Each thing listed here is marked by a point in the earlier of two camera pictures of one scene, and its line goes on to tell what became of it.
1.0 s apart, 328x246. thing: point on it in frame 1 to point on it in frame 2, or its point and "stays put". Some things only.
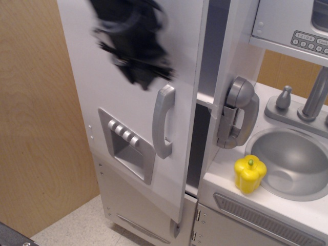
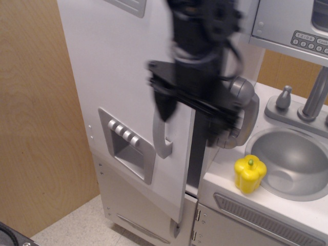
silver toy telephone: x=238 y=122 stays put
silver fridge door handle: x=164 y=101 stays put
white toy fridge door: x=149 y=137 stays put
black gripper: x=130 y=33 to x=198 y=83
